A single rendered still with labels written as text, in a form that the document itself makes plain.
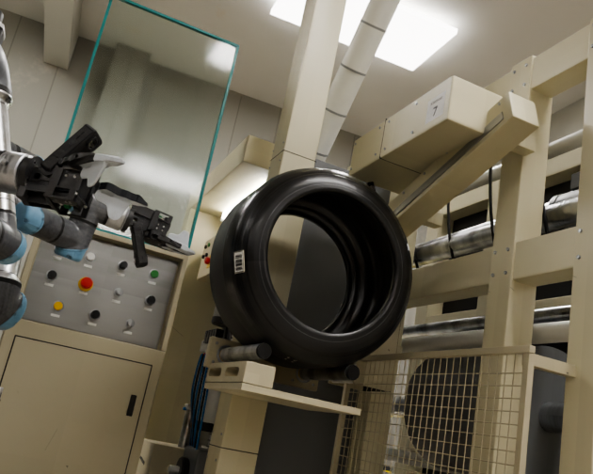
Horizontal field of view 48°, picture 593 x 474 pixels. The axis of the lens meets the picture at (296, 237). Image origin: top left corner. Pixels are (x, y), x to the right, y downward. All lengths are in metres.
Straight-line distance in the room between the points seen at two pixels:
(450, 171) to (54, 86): 4.50
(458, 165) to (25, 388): 1.59
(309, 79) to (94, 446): 1.51
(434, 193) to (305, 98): 0.63
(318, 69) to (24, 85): 3.90
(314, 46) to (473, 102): 0.79
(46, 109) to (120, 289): 3.69
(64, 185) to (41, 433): 1.38
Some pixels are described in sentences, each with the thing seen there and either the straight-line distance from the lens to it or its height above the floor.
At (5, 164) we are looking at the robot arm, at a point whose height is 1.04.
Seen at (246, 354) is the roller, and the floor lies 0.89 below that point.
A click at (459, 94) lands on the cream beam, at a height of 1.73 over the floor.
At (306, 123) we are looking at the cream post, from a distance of 2.47.
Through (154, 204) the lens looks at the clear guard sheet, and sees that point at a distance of 2.60.
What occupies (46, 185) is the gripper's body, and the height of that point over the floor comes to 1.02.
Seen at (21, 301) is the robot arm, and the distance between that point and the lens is 2.03.
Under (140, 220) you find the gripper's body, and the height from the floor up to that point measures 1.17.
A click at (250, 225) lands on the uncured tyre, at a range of 1.84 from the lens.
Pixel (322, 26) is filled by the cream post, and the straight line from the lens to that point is 2.67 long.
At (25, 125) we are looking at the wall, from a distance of 5.99.
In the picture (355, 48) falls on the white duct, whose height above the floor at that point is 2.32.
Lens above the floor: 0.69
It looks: 17 degrees up
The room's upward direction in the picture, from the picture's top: 11 degrees clockwise
